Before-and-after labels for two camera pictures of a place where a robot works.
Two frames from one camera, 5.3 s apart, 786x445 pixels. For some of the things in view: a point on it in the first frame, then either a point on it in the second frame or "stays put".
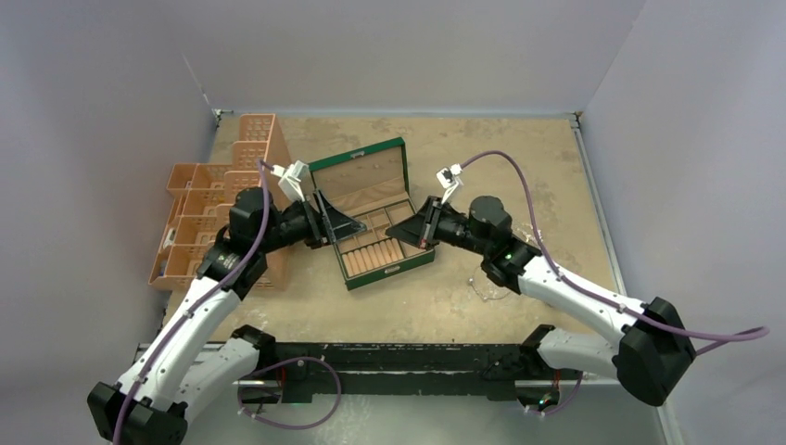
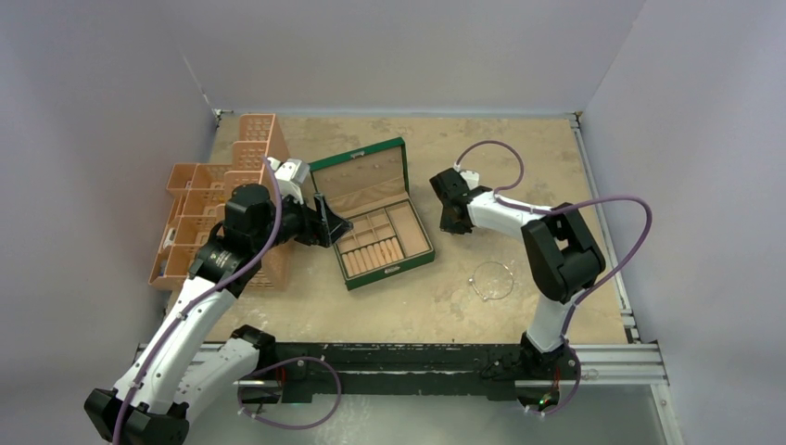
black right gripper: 421,230 to 450,227
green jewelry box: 370,184 stays put
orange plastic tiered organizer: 197,204 stays put
